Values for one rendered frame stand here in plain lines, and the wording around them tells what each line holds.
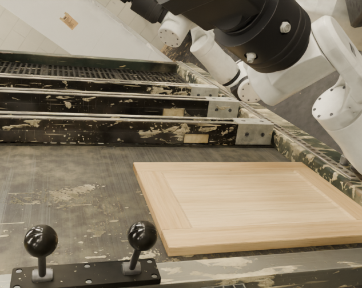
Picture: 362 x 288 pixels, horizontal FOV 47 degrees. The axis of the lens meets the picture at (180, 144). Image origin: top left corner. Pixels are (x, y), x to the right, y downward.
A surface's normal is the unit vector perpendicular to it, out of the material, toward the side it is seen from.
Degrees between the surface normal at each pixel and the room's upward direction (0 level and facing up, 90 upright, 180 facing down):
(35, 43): 90
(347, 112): 85
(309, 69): 105
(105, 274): 58
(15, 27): 90
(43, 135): 90
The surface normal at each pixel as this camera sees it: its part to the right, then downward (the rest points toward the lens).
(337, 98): -0.68, -0.62
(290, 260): 0.11, -0.94
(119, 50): 0.21, 0.42
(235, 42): -0.69, -0.33
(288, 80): 0.08, 0.84
